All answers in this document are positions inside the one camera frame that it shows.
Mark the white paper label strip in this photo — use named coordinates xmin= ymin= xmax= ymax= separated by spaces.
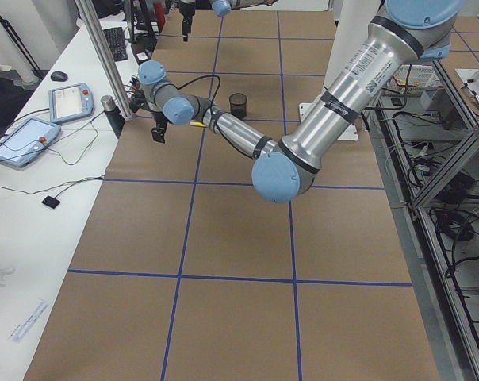
xmin=9 ymin=299 xmax=48 ymax=343

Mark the blue teach pendant near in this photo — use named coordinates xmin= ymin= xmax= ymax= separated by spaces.
xmin=0 ymin=117 xmax=61 ymax=168

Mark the black computer mouse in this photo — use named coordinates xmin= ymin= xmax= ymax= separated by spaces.
xmin=50 ymin=71 xmax=68 ymax=82

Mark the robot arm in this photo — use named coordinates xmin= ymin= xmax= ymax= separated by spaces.
xmin=177 ymin=0 xmax=277 ymax=42
xmin=138 ymin=1 xmax=465 ymax=203

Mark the black mesh pen holder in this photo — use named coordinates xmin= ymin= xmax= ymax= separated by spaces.
xmin=228 ymin=93 xmax=247 ymax=120

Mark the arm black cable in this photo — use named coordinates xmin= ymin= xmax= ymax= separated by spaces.
xmin=171 ymin=74 xmax=221 ymax=116

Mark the blue teach pendant far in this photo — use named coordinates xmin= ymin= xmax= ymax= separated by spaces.
xmin=48 ymin=83 xmax=94 ymax=124

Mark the aluminium frame post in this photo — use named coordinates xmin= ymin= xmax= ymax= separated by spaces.
xmin=75 ymin=0 xmax=133 ymax=121

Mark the yellow highlighter pen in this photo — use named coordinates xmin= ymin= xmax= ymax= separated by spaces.
xmin=189 ymin=121 xmax=206 ymax=128

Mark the thin black desk cable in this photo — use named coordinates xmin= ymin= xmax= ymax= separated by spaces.
xmin=0 ymin=110 xmax=105 ymax=195

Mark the small black square device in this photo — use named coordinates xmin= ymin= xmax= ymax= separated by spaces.
xmin=42 ymin=196 xmax=60 ymax=209

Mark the aluminium frame side rail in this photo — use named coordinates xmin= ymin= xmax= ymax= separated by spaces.
xmin=366 ymin=15 xmax=479 ymax=381

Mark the dark water bottle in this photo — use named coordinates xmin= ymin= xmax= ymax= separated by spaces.
xmin=100 ymin=94 xmax=125 ymax=139

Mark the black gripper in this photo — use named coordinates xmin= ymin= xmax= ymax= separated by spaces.
xmin=178 ymin=0 xmax=195 ymax=42
xmin=151 ymin=111 xmax=168 ymax=144

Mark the blue teach pendant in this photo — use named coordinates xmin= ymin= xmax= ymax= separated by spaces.
xmin=0 ymin=117 xmax=61 ymax=168
xmin=48 ymin=83 xmax=94 ymax=124

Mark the black keyboard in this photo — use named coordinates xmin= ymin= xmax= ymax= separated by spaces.
xmin=103 ymin=27 xmax=128 ymax=62

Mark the brown paper table mat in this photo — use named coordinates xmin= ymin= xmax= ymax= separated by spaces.
xmin=23 ymin=10 xmax=478 ymax=381

